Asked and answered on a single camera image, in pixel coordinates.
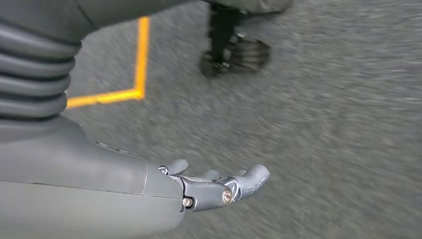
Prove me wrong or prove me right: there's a yellow floor tape outline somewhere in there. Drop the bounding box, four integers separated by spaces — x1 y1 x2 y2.
66 16 151 110

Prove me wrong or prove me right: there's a black robot leg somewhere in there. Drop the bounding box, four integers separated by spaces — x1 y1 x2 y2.
208 3 241 64

